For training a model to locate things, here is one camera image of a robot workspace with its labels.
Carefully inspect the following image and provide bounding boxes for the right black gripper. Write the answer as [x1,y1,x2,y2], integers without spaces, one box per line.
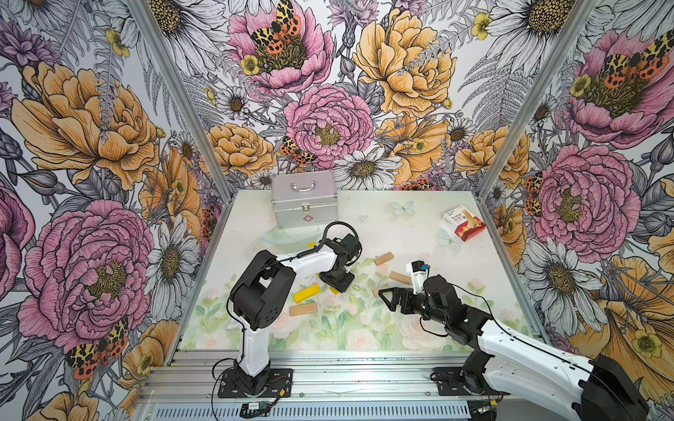
[378,287,449,326]

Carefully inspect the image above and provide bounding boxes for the wooden block diagonal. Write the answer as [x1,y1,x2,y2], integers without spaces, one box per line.
[389,271,412,285]

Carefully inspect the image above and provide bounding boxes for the yellow long block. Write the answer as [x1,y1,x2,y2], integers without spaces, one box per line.
[293,284,321,303]

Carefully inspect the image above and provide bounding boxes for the wooden block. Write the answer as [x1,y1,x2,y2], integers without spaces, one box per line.
[289,303,318,317]
[374,252,394,267]

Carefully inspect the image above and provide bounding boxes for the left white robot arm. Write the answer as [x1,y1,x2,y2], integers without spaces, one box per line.
[228,235,363,396]

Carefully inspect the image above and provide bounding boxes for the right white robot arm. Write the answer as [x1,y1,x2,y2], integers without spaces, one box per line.
[378,275,649,420]

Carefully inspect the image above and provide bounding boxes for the silver metal case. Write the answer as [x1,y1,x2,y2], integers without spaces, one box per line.
[271,170,339,229]

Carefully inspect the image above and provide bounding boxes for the red white snack box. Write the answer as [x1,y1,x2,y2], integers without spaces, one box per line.
[442,205,486,241]

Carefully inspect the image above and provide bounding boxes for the small green circuit board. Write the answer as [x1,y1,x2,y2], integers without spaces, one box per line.
[242,402,267,415]

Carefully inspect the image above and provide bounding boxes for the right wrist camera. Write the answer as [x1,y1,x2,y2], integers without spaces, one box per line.
[408,261,430,294]

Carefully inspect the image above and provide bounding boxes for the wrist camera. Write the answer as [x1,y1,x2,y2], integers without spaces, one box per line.
[408,261,430,294]
[333,234,363,268]

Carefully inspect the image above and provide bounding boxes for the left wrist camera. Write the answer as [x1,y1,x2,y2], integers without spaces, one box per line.
[333,234,363,268]

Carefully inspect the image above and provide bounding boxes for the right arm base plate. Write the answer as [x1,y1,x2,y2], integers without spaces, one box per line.
[430,367,503,397]

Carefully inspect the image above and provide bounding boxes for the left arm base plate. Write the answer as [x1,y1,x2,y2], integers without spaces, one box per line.
[217,368,294,399]

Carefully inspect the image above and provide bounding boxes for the aluminium front rail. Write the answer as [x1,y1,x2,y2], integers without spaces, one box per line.
[140,349,469,403]

